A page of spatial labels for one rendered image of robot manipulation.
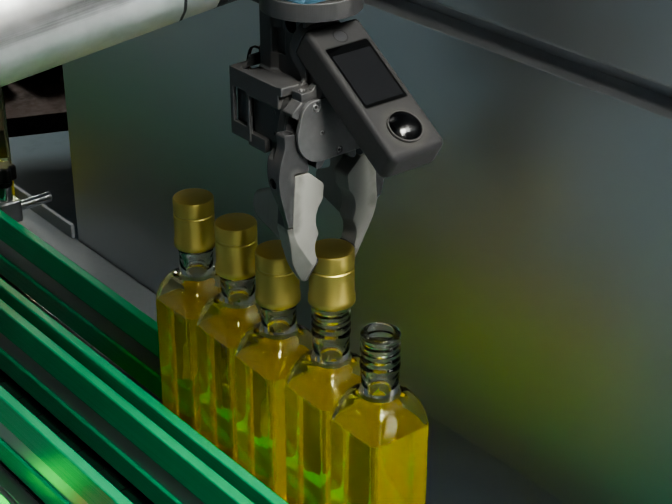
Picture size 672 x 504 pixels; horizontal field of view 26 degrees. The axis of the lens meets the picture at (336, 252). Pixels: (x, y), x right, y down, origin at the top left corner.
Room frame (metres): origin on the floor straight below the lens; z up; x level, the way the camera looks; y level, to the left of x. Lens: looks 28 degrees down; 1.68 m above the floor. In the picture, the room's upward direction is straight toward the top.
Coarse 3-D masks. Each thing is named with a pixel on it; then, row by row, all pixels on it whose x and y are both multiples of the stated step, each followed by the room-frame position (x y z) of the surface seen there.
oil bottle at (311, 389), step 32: (352, 352) 0.95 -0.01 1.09; (288, 384) 0.93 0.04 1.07; (320, 384) 0.91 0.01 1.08; (352, 384) 0.92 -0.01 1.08; (288, 416) 0.93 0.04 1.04; (320, 416) 0.90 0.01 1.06; (288, 448) 0.93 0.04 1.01; (320, 448) 0.90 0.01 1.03; (288, 480) 0.94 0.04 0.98; (320, 480) 0.90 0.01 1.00
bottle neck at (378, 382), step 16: (368, 336) 0.89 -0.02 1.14; (384, 336) 0.90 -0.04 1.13; (400, 336) 0.89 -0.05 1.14; (368, 352) 0.88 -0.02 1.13; (384, 352) 0.88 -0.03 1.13; (400, 352) 0.89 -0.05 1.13; (368, 368) 0.88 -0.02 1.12; (384, 368) 0.88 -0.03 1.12; (368, 384) 0.88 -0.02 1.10; (384, 384) 0.88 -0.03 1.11
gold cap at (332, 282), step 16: (320, 240) 0.95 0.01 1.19; (336, 240) 0.95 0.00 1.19; (320, 256) 0.93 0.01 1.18; (336, 256) 0.92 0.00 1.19; (352, 256) 0.93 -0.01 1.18; (320, 272) 0.92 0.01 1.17; (336, 272) 0.92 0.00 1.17; (352, 272) 0.93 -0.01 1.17; (320, 288) 0.92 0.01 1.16; (336, 288) 0.92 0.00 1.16; (352, 288) 0.93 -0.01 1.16; (320, 304) 0.92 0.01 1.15; (336, 304) 0.92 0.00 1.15; (352, 304) 0.93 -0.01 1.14
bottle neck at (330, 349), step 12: (312, 312) 0.93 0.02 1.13; (324, 312) 0.92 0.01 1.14; (336, 312) 0.92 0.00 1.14; (348, 312) 0.93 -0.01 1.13; (312, 324) 0.93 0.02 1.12; (324, 324) 0.92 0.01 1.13; (336, 324) 0.92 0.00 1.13; (348, 324) 0.93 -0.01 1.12; (312, 336) 0.94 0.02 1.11; (324, 336) 0.93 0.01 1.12; (336, 336) 0.92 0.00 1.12; (348, 336) 0.93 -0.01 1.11; (312, 348) 0.94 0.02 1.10; (324, 348) 0.92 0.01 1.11; (336, 348) 0.92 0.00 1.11; (348, 348) 0.93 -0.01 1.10; (324, 360) 0.92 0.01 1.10; (336, 360) 0.92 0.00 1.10
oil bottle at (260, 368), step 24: (264, 336) 0.97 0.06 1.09; (288, 336) 0.97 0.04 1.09; (240, 360) 0.97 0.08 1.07; (264, 360) 0.95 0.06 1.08; (288, 360) 0.95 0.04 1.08; (240, 384) 0.97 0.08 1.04; (264, 384) 0.95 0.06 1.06; (240, 408) 0.97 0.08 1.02; (264, 408) 0.95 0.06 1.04; (240, 432) 0.98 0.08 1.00; (264, 432) 0.95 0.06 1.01; (240, 456) 0.98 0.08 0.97; (264, 456) 0.95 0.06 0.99; (264, 480) 0.95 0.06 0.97
